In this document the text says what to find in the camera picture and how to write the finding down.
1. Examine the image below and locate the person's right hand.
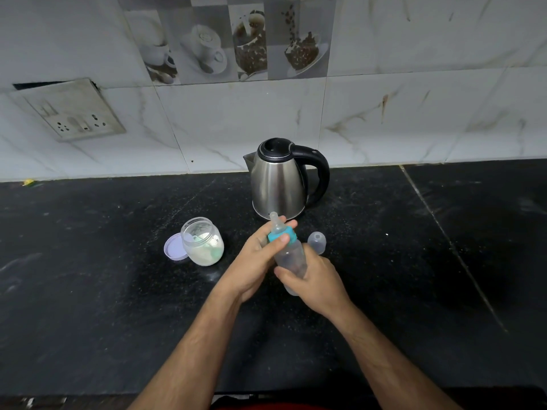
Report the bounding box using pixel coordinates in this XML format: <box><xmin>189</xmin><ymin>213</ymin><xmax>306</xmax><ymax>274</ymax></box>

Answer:
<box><xmin>273</xmin><ymin>245</ymin><xmax>353</xmax><ymax>321</ymax></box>

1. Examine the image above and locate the person's left hand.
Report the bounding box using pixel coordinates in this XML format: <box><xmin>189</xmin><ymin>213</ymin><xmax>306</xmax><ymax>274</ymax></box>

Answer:
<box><xmin>218</xmin><ymin>219</ymin><xmax>298</xmax><ymax>304</ymax></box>

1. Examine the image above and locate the pale green measuring scoop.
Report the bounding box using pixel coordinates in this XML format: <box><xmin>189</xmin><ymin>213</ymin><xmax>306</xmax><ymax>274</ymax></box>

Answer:
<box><xmin>192</xmin><ymin>234</ymin><xmax>224</xmax><ymax>260</ymax></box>

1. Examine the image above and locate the clear baby bottle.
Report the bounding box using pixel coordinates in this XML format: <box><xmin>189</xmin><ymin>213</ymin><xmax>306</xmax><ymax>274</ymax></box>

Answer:
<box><xmin>273</xmin><ymin>241</ymin><xmax>308</xmax><ymax>297</ymax></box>

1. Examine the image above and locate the clear bottle cap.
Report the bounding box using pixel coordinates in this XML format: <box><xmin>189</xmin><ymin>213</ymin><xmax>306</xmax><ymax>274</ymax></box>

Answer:
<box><xmin>307</xmin><ymin>231</ymin><xmax>327</xmax><ymax>256</ymax></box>

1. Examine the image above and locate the clear jar of white powder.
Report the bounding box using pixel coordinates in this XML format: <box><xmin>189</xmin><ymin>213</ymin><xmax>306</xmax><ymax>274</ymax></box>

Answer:
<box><xmin>180</xmin><ymin>217</ymin><xmax>224</xmax><ymax>267</ymax></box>

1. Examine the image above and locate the blue nipple ring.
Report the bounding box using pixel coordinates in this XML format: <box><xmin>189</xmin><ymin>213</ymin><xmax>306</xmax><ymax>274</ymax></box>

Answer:
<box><xmin>268</xmin><ymin>211</ymin><xmax>298</xmax><ymax>248</ymax></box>

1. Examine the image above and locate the lavender jar lid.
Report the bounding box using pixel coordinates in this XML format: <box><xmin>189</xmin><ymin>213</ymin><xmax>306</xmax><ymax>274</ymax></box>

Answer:
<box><xmin>164</xmin><ymin>232</ymin><xmax>189</xmax><ymax>262</ymax></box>

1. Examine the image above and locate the stainless steel electric kettle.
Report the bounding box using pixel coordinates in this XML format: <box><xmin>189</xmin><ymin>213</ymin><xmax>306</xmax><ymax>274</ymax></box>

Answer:
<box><xmin>243</xmin><ymin>137</ymin><xmax>330</xmax><ymax>222</ymax></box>

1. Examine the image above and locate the person's left forearm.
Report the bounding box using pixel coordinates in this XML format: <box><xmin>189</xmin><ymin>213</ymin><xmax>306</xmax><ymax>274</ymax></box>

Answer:
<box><xmin>128</xmin><ymin>290</ymin><xmax>244</xmax><ymax>410</ymax></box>

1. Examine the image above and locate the person's right forearm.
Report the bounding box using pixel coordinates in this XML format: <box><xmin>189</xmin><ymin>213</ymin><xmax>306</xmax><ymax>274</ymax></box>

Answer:
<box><xmin>331</xmin><ymin>302</ymin><xmax>464</xmax><ymax>410</ymax></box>

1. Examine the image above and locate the person's red shirt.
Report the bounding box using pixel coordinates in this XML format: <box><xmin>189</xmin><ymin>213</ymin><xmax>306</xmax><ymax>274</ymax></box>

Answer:
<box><xmin>222</xmin><ymin>403</ymin><xmax>330</xmax><ymax>410</ymax></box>

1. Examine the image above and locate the coffee print decorative tile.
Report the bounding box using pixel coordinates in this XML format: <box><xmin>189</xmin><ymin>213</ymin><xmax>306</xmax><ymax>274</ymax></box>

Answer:
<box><xmin>115</xmin><ymin>0</ymin><xmax>337</xmax><ymax>86</ymax></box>

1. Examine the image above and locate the white wall socket plate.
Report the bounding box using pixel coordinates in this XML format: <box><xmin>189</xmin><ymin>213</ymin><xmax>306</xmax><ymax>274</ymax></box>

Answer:
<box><xmin>13</xmin><ymin>78</ymin><xmax>127</xmax><ymax>142</ymax></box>

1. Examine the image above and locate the metal cabinet handle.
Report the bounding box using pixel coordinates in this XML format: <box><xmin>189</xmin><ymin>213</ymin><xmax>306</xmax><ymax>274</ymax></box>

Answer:
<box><xmin>19</xmin><ymin>396</ymin><xmax>67</xmax><ymax>409</ymax></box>

